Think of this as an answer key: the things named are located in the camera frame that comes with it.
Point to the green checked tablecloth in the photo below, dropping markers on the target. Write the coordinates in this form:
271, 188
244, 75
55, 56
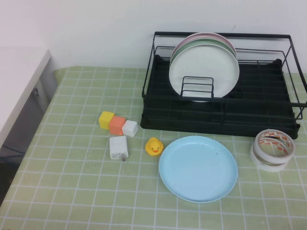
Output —
96, 191

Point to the tilted clear tape roll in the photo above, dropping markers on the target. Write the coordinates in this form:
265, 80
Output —
266, 155

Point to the yellow plastic cube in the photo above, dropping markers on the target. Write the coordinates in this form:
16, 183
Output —
105, 121

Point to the white round plate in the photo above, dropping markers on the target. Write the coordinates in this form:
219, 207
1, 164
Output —
204, 67

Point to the flat clear tape roll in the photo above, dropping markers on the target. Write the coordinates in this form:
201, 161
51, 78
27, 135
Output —
263, 166

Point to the small metal cabinet latch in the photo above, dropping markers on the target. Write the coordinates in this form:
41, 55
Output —
36, 92

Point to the white power adapter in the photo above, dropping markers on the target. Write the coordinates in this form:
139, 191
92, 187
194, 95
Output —
118, 147

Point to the orange plastic cube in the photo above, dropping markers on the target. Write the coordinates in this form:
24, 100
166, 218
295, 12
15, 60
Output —
116, 125

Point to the white plastic cube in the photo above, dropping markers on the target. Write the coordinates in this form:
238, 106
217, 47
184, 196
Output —
130, 129

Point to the light blue round plate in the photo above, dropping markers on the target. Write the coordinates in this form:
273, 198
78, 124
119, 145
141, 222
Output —
199, 167

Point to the white cabinet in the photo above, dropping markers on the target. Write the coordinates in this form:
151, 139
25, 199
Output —
19, 79

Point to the pink round plate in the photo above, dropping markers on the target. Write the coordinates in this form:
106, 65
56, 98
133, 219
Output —
204, 35

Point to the green round plate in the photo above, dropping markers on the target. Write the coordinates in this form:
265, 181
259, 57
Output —
204, 41

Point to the yellow rubber duck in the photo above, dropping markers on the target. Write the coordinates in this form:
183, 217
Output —
154, 147

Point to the black plastic drip tray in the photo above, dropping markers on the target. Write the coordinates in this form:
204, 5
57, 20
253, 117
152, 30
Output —
259, 119

